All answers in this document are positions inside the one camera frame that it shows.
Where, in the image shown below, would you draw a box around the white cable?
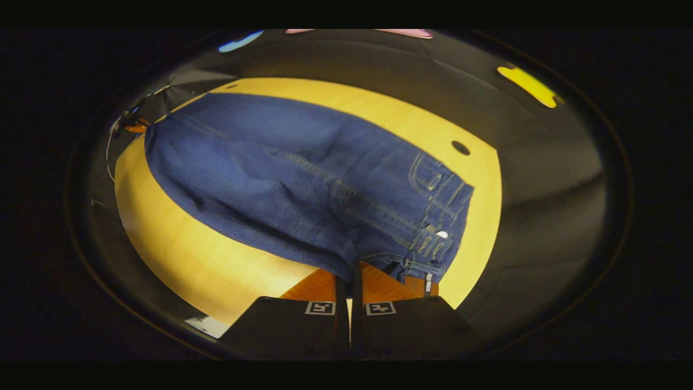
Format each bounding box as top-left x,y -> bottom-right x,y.
106,116 -> 121,183

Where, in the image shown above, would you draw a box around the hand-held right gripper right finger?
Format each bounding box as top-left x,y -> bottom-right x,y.
351,262 -> 480,361

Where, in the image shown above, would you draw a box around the blue jeans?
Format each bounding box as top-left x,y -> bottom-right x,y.
143,92 -> 475,297

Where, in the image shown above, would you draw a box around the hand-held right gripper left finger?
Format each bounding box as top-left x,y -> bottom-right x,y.
219,268 -> 350,361

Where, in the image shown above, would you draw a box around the white paper sheet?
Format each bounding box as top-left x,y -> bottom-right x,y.
184,316 -> 231,340

